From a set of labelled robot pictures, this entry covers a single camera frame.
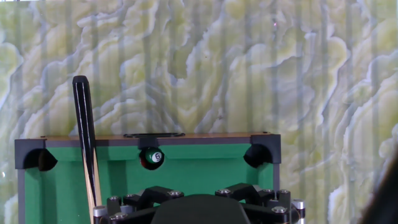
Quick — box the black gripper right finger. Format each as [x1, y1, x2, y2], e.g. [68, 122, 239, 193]
[215, 182, 306, 224]

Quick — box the mini pool table green felt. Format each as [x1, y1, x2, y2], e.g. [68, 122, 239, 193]
[14, 132, 282, 224]

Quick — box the green marble pattern mat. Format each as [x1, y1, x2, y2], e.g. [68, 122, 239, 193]
[0, 0, 398, 224]

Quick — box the wooden pool cue black handle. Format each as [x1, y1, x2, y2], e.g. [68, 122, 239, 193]
[72, 75, 103, 224]

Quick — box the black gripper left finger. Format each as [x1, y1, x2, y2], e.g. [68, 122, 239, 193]
[92, 185, 185, 224]

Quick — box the green six pool ball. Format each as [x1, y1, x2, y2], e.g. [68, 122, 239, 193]
[144, 147, 165, 166]

